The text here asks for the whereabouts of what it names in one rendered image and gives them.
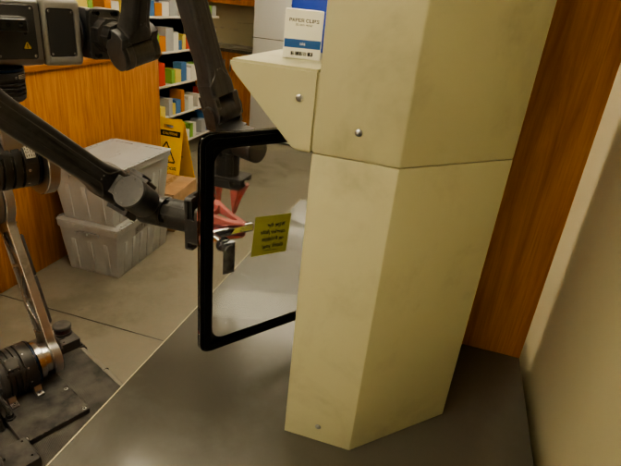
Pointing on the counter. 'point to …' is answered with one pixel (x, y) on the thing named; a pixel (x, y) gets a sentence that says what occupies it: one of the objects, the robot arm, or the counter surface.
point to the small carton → (303, 33)
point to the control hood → (284, 92)
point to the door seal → (212, 238)
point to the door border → (213, 230)
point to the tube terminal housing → (403, 202)
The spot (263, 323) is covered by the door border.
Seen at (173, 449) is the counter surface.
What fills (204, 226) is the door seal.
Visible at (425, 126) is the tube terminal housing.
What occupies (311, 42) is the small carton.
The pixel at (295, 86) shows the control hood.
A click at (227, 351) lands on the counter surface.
